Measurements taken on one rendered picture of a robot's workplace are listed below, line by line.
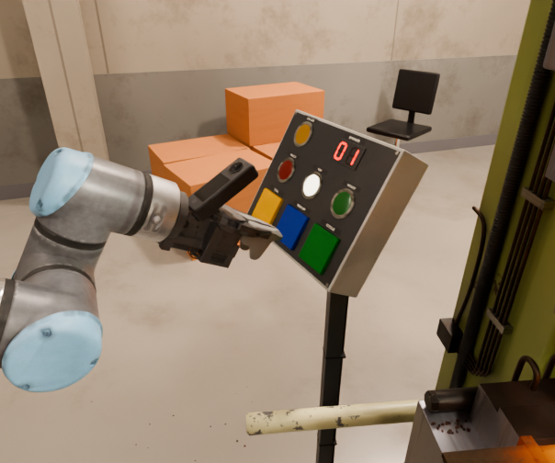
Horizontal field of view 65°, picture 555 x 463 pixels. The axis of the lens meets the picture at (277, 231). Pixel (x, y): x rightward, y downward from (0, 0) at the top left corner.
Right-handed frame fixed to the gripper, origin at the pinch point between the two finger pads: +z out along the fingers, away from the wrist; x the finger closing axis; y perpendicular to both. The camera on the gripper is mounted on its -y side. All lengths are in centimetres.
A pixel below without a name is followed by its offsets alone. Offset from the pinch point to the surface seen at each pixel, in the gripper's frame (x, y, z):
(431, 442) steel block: 34.8, 12.9, 11.6
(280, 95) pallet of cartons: -208, -40, 121
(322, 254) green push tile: 2.2, 1.0, 10.3
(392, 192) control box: 7.1, -14.5, 13.6
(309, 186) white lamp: -10.2, -8.4, 10.7
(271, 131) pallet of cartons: -208, -15, 126
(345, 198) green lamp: 0.4, -9.7, 10.7
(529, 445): 45.1, 2.7, 6.4
